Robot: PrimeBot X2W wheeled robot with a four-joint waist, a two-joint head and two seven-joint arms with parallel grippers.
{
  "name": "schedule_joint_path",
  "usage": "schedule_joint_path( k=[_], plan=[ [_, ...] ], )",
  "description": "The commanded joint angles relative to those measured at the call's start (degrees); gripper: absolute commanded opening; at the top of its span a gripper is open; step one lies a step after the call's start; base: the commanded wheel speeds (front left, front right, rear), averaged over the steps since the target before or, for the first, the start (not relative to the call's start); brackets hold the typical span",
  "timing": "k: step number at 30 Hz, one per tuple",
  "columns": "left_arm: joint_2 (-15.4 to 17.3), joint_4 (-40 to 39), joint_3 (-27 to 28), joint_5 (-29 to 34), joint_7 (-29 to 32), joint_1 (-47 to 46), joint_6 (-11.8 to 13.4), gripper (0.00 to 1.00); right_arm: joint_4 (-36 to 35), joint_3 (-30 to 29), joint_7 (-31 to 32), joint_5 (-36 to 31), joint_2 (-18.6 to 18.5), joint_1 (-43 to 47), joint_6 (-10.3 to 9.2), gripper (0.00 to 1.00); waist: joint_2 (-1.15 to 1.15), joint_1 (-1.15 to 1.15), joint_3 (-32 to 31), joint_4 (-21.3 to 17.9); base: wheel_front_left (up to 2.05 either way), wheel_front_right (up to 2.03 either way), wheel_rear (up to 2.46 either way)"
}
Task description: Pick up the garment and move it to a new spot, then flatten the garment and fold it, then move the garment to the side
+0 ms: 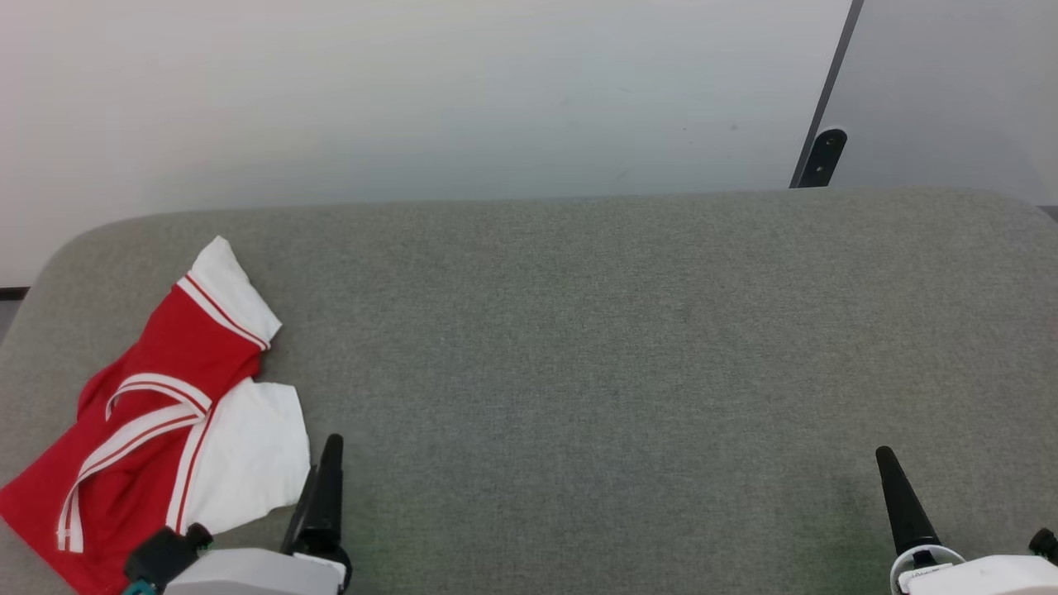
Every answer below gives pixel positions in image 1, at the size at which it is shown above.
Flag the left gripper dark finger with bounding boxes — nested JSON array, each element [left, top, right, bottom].
[[280, 465, 321, 555], [301, 433, 345, 556]]

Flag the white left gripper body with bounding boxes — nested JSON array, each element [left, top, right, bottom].
[[164, 547, 350, 595]]

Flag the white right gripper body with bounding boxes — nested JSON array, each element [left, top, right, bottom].
[[890, 544, 1058, 595]]

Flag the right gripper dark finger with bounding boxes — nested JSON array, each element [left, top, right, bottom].
[[875, 445, 943, 555]]

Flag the black wall bracket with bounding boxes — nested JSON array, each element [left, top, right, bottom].
[[798, 126, 849, 189]]

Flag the dark vertical wall strip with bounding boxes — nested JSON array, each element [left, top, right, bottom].
[[789, 0, 865, 189]]

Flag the red and white T-shirt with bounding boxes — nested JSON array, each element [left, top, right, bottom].
[[0, 236, 312, 595]]

